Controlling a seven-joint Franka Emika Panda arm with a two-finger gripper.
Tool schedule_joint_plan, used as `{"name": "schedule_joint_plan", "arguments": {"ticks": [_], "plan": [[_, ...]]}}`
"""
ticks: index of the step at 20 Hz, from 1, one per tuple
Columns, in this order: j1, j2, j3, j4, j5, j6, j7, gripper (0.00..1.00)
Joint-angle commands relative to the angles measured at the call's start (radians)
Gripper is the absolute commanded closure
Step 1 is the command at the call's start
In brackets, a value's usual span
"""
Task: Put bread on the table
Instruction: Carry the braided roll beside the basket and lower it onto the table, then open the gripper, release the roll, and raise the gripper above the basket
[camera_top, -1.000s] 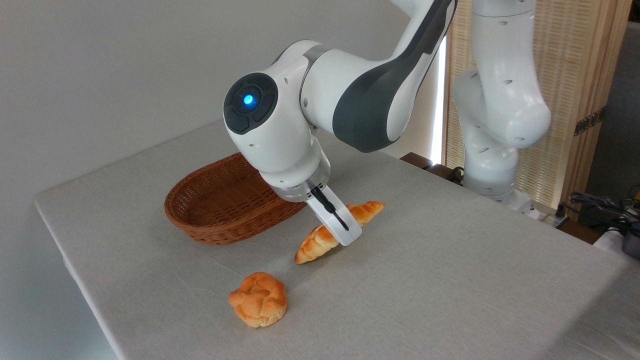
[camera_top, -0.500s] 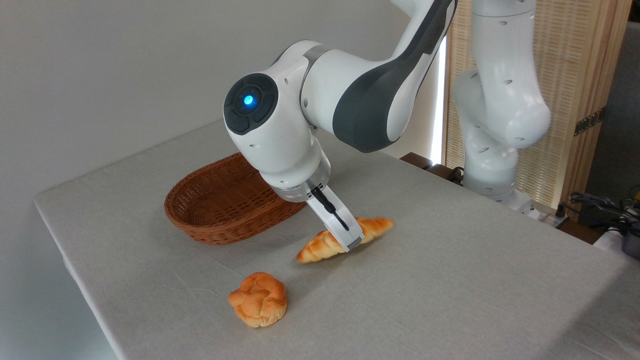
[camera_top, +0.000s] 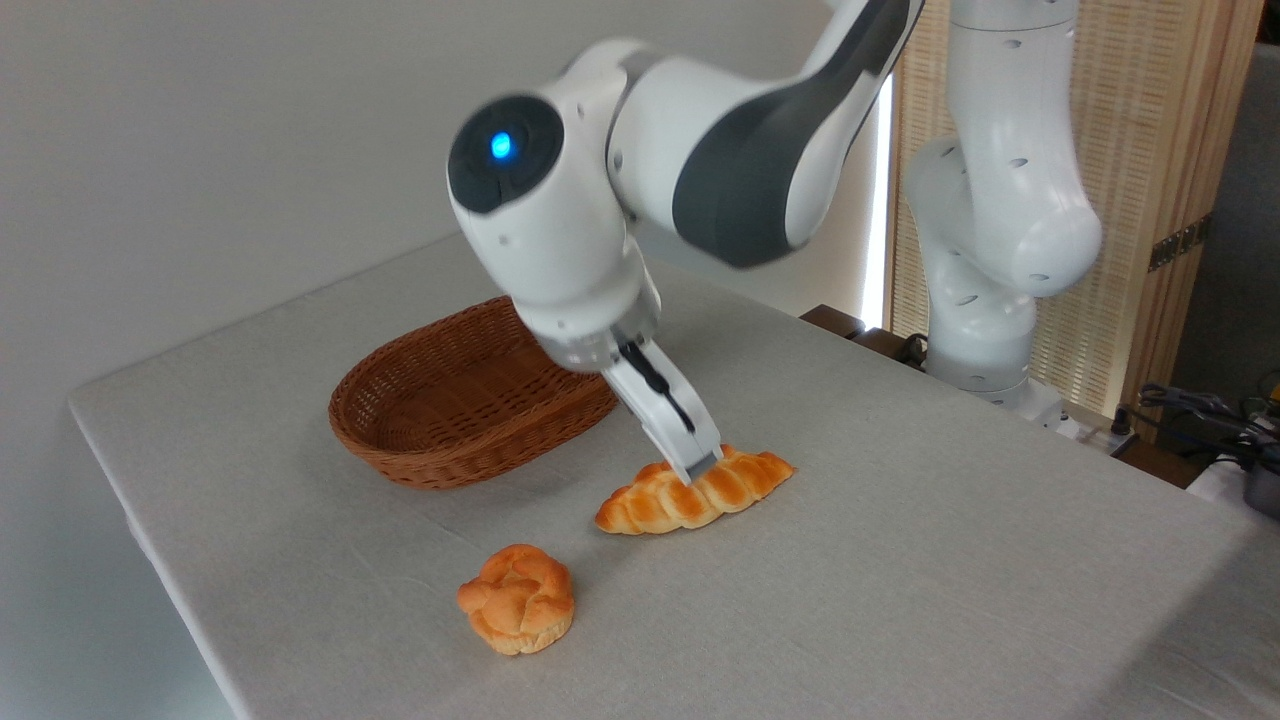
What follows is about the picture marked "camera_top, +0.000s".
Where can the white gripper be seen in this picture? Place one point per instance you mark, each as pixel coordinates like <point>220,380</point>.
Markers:
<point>660,410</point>

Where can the long braided bread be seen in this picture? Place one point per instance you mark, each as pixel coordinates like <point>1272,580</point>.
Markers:
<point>740,485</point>

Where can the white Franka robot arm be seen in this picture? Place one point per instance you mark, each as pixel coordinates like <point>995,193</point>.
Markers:
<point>700,160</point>

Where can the round knotted bread roll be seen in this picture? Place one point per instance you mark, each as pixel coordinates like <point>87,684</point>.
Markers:
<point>520,600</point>

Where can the dark wooden furniture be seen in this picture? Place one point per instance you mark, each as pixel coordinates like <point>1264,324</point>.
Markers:
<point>835,320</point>

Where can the grey tablecloth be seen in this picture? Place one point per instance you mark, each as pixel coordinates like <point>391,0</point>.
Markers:
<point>900,560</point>

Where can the brown wicker basket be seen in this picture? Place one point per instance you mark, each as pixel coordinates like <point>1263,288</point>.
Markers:
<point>440,400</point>

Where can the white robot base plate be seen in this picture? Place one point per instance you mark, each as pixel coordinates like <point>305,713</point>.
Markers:
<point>1040,405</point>

